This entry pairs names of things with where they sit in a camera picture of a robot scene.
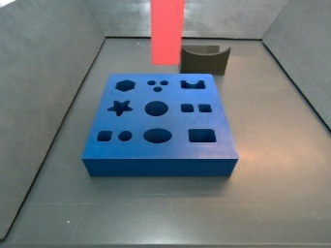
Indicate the blue shape-sorting board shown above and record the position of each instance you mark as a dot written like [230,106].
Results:
[160,126]

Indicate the red rectangular block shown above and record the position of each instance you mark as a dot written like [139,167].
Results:
[167,25]

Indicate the dark grey curved holder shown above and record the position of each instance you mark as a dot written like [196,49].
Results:
[204,60]

